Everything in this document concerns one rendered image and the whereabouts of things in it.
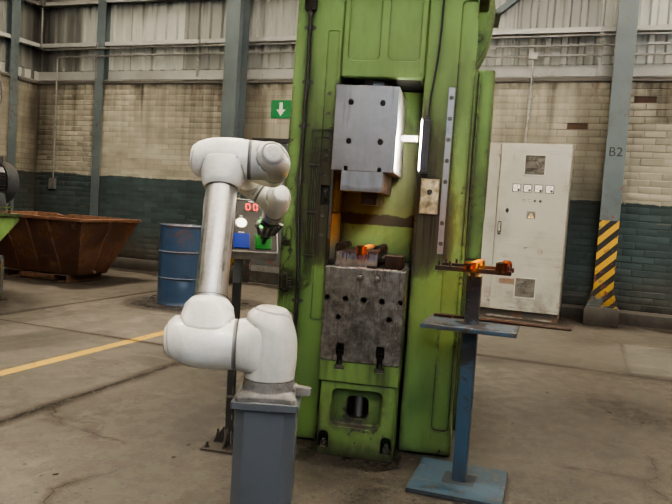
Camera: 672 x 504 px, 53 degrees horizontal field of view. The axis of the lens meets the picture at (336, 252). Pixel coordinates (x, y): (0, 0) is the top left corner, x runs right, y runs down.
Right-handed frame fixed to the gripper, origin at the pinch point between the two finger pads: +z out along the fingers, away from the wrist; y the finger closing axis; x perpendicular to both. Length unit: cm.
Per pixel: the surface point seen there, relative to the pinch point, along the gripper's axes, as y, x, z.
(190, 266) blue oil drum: -10, 173, 416
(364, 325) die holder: 48, -37, 12
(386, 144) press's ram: 54, 38, -27
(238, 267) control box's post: -9.3, -6.2, 20.2
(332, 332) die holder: 35, -38, 20
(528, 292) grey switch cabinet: 382, 143, 386
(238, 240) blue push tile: -11.4, -0.3, 3.5
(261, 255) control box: -0.4, -5.5, 7.2
